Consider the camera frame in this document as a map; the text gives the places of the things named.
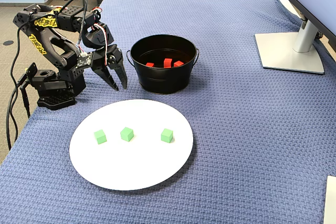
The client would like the black metal bucket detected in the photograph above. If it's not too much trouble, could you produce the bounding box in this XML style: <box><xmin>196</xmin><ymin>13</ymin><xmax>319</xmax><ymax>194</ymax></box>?
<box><xmin>126</xmin><ymin>34</ymin><xmax>200</xmax><ymax>95</ymax></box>

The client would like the blue woven cloth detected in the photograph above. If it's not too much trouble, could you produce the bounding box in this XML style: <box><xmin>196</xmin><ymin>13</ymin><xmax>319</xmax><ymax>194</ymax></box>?
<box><xmin>0</xmin><ymin>0</ymin><xmax>336</xmax><ymax>224</ymax></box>

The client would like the green cube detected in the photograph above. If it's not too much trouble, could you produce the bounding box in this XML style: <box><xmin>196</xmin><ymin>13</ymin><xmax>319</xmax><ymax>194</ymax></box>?
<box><xmin>93</xmin><ymin>129</ymin><xmax>108</xmax><ymax>145</ymax></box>
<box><xmin>160</xmin><ymin>128</ymin><xmax>174</xmax><ymax>144</ymax></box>
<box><xmin>120</xmin><ymin>126</ymin><xmax>134</xmax><ymax>142</ymax></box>

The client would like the black cable with plug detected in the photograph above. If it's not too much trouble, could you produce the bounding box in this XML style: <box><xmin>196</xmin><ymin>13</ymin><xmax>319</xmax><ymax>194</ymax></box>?
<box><xmin>5</xmin><ymin>76</ymin><xmax>29</xmax><ymax>151</ymax></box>

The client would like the white round plate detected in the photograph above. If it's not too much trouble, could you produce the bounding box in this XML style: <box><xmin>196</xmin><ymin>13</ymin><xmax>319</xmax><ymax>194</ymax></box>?
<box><xmin>69</xmin><ymin>99</ymin><xmax>194</xmax><ymax>191</ymax></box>

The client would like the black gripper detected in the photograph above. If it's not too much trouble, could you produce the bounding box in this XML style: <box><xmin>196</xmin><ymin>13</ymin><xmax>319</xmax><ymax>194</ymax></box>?
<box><xmin>82</xmin><ymin>23</ymin><xmax>129</xmax><ymax>92</ymax></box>

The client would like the white flat object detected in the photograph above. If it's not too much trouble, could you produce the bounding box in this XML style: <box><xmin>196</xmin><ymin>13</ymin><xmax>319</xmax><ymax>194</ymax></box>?
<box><xmin>323</xmin><ymin>175</ymin><xmax>336</xmax><ymax>224</ymax></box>

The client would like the white red servo wire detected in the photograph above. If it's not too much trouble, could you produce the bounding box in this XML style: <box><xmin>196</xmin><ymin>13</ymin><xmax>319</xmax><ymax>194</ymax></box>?
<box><xmin>91</xmin><ymin>23</ymin><xmax>109</xmax><ymax>65</ymax></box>

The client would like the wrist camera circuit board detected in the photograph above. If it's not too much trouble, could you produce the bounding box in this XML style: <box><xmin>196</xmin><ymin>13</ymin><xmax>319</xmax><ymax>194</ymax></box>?
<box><xmin>75</xmin><ymin>51</ymin><xmax>95</xmax><ymax>70</ymax></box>

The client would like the silver monitor stand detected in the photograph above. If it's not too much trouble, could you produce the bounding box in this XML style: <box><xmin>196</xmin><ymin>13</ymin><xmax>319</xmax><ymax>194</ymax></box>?
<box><xmin>254</xmin><ymin>14</ymin><xmax>326</xmax><ymax>75</ymax></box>

